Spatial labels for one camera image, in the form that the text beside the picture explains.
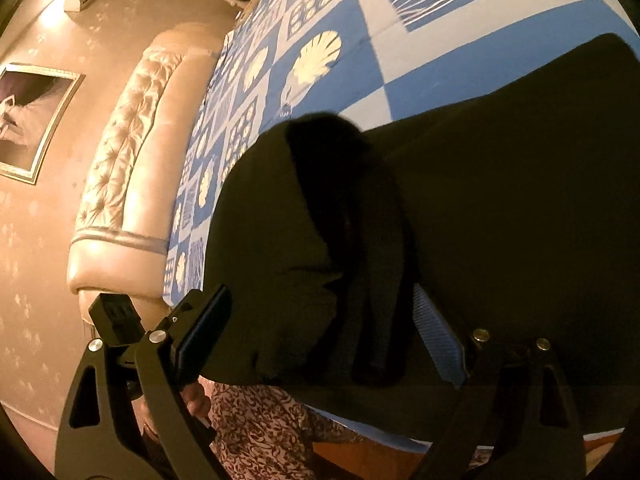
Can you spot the black pants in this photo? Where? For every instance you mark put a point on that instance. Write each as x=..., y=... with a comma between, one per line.
x=500, y=210

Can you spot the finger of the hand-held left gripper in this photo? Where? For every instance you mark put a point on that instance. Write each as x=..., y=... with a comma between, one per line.
x=115, y=317

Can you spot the person's floral patterned clothing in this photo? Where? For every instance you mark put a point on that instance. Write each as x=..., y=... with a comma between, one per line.
x=250, y=435

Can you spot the person's left hand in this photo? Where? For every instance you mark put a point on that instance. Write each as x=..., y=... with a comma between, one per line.
x=197, y=402

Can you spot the framed wall picture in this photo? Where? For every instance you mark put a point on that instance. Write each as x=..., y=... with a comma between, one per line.
x=30, y=120

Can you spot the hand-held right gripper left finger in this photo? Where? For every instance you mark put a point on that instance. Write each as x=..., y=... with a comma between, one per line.
x=207, y=325

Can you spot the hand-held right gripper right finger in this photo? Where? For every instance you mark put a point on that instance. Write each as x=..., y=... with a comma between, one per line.
x=440, y=340

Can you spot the blue patterned bedsheet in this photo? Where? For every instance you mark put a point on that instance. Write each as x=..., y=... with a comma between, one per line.
x=425, y=60

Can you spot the cream tufted headboard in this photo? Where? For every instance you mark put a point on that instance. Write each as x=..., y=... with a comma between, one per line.
x=135, y=160

